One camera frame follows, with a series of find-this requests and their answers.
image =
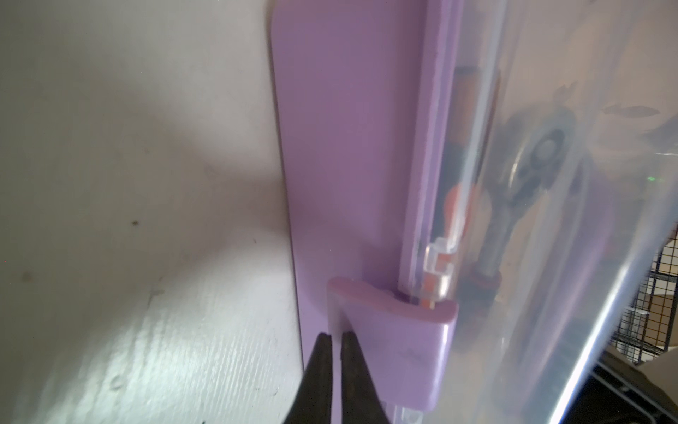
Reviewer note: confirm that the red black ratchet wrench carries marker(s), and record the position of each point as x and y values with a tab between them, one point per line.
527	155

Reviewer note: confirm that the purple clear plastic tool box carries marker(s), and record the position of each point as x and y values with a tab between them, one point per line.
387	112

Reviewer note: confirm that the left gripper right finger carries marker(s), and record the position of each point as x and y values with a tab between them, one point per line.
360	401

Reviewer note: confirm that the right black wire basket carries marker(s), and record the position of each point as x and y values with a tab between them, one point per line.
617	390

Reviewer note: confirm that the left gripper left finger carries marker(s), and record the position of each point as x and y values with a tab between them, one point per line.
313	402

